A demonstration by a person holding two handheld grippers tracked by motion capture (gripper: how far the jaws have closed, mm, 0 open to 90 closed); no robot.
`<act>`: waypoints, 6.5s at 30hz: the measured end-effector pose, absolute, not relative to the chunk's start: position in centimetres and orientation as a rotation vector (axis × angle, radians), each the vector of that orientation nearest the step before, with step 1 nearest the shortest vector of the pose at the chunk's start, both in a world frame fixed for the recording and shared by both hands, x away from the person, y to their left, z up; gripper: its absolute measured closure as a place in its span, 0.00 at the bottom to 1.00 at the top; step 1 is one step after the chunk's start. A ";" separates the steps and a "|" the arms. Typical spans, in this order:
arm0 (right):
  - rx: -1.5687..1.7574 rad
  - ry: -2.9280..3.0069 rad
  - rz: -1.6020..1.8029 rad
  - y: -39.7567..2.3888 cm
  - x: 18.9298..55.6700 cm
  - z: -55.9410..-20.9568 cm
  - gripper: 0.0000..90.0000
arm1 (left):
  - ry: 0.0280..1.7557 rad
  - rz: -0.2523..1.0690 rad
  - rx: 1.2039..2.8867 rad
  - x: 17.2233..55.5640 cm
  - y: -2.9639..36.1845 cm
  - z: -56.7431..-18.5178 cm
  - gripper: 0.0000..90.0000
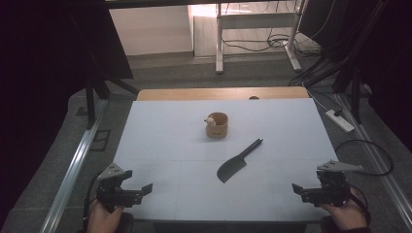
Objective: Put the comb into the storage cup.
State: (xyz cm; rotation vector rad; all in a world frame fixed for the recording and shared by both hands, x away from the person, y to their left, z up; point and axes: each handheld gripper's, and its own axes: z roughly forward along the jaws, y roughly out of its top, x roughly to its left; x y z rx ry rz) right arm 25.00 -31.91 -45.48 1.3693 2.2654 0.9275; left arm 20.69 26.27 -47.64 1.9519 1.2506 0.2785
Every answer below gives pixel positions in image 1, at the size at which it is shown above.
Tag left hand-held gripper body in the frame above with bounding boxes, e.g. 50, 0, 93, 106
95, 162, 144, 214

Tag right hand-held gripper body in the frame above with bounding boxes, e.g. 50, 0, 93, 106
303, 159, 365, 208

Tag round wooden cup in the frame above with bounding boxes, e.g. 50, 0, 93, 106
203, 112, 229, 140

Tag person's right hand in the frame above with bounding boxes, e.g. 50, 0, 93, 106
319, 187, 368, 231

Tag person's left hand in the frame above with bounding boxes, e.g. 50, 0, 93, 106
86, 197, 125, 233

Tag square floor socket cover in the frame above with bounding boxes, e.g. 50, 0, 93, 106
88, 129, 112, 152

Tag white table mat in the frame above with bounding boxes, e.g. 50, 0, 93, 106
113, 98, 339, 223

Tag white power strip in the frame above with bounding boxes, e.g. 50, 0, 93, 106
325, 109, 356, 134

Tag black metal stand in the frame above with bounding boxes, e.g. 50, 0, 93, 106
289, 0, 392, 125
85, 72, 141, 131

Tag wooden table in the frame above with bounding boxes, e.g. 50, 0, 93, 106
136, 85, 311, 102

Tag dark curtain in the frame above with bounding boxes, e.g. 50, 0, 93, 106
0, 0, 134, 227
299, 0, 412, 153

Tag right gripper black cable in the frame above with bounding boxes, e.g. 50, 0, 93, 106
349, 183, 372, 224

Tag aluminium rail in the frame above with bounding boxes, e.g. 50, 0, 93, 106
333, 92, 412, 229
39, 98, 110, 233

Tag black looped cable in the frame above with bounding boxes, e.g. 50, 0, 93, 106
334, 139, 395, 177

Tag white power cable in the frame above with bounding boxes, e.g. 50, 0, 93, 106
301, 81, 332, 113

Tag black floor cables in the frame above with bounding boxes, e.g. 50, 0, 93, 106
221, 28, 323, 58

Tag white desk frame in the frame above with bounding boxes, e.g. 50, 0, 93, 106
215, 0, 308, 75

